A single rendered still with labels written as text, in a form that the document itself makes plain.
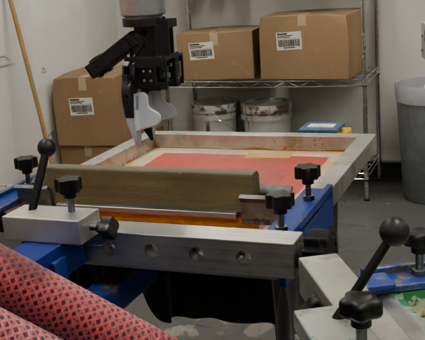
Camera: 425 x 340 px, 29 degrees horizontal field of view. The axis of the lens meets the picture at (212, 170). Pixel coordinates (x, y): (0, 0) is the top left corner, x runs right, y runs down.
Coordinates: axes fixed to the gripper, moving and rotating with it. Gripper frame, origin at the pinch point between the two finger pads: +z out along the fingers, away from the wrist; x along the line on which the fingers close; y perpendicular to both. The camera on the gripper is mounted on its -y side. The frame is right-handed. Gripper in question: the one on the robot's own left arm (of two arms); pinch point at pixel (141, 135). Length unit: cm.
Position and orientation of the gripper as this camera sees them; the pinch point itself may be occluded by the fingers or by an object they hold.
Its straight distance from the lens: 139.4
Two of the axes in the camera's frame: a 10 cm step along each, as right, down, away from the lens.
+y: 9.3, 0.4, -3.6
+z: 0.5, 9.7, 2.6
